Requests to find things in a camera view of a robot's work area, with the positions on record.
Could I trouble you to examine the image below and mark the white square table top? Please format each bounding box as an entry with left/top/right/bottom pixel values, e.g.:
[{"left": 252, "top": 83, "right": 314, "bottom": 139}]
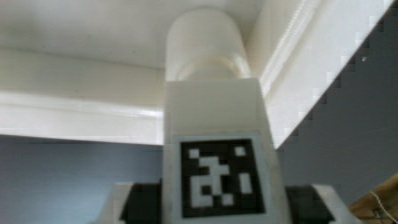
[{"left": 0, "top": 0, "right": 396, "bottom": 145}]

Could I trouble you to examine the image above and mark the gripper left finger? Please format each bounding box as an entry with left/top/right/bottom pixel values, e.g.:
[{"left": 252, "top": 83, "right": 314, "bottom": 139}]
[{"left": 89, "top": 183, "right": 162, "bottom": 224}]

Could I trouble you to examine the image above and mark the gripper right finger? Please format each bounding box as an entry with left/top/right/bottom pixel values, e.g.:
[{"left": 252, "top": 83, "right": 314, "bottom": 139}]
[{"left": 286, "top": 184, "right": 364, "bottom": 224}]

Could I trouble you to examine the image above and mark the white table leg with tag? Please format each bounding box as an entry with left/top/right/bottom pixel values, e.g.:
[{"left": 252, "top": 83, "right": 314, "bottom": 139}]
[{"left": 162, "top": 8, "right": 291, "bottom": 224}]

